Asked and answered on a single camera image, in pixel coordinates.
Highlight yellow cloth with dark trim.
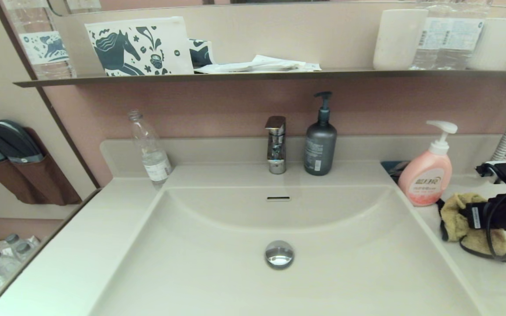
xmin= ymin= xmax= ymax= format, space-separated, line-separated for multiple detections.
xmin=439 ymin=192 xmax=506 ymax=262

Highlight chrome faucet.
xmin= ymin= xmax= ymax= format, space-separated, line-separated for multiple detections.
xmin=264 ymin=115 xmax=287 ymax=175

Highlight white sink basin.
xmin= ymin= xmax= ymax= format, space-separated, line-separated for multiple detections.
xmin=90 ymin=184 xmax=482 ymax=316

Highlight pink soap pump bottle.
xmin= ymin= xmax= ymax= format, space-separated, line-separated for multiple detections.
xmin=398 ymin=120 xmax=458 ymax=207

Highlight dark grey pump bottle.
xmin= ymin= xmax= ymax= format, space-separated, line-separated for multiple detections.
xmin=304 ymin=91 xmax=338 ymax=176

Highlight clear water bottle white label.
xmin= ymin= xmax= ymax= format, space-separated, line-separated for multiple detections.
xmin=447 ymin=0 xmax=493 ymax=69
xmin=409 ymin=0 xmax=451 ymax=71

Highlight chrome drain stopper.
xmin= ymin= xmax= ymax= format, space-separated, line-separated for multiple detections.
xmin=265 ymin=240 xmax=295 ymax=269

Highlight white plastic amenity packets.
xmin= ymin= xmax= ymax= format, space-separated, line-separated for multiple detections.
xmin=194 ymin=55 xmax=322 ymax=74

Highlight small dark patterned pouch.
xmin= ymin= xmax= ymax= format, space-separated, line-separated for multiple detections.
xmin=188 ymin=39 xmax=214 ymax=69

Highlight empty clear plastic bottle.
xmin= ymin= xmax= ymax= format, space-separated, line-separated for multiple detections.
xmin=128 ymin=110 xmax=173 ymax=190

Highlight white horse print pouch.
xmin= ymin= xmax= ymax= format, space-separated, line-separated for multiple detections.
xmin=85 ymin=17 xmax=195 ymax=77

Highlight slippers in brown holder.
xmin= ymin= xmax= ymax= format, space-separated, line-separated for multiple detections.
xmin=0 ymin=127 xmax=82 ymax=206

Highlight water bottle horse label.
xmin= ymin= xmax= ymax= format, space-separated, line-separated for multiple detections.
xmin=2 ymin=0 xmax=78 ymax=80

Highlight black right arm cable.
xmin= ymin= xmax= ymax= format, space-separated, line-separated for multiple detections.
xmin=475 ymin=162 xmax=506 ymax=262

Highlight white mug with handle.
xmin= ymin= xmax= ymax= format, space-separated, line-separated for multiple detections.
xmin=467 ymin=18 xmax=506 ymax=72

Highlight white handleless cup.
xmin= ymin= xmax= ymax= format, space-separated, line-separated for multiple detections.
xmin=372 ymin=9 xmax=428 ymax=71

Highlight metal wall shelf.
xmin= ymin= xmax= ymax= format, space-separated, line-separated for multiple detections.
xmin=14 ymin=69 xmax=506 ymax=88

